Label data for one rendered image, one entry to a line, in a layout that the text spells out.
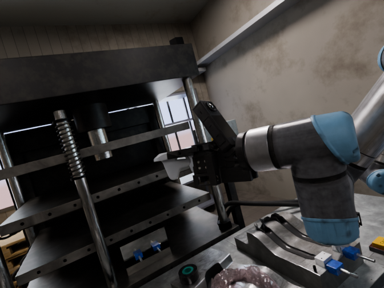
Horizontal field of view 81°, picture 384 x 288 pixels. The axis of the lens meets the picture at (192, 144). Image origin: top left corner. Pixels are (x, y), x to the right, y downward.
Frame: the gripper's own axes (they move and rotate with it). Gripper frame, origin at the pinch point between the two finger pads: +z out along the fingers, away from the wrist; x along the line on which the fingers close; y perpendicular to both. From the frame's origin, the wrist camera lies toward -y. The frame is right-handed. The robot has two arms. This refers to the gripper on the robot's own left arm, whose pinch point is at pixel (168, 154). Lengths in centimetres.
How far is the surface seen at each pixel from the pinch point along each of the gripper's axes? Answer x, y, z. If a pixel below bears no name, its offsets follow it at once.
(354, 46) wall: 246, -73, -45
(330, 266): 51, 49, -20
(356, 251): 61, 48, -27
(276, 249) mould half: 59, 49, 2
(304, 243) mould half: 66, 49, -9
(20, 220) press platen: -4, 18, 98
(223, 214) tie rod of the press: 90, 45, 44
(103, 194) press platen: 30, 14, 81
